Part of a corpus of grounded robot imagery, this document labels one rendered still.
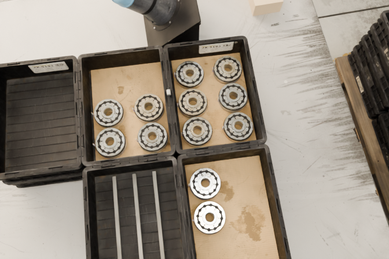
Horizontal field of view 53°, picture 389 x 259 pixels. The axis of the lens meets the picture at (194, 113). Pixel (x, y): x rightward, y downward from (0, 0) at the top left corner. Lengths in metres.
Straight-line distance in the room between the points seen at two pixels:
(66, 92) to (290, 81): 0.87
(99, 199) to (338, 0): 2.02
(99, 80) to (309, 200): 0.89
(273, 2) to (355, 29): 1.09
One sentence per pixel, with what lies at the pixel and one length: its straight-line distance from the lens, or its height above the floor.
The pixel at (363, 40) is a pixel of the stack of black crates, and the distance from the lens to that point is 2.23.
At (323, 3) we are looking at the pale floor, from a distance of 2.75.
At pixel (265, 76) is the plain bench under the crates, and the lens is 1.63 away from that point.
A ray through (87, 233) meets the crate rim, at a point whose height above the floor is 0.92.
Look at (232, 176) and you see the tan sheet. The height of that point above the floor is 0.83.
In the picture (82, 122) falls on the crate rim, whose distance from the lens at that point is 1.34.
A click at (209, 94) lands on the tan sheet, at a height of 0.83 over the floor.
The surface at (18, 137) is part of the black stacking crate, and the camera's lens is 1.51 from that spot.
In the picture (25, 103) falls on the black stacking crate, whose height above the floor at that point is 0.83.
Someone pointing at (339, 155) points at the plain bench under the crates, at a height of 0.70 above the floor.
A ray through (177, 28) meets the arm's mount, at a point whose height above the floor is 0.87.
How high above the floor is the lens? 2.16
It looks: 71 degrees down
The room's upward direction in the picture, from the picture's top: 1 degrees clockwise
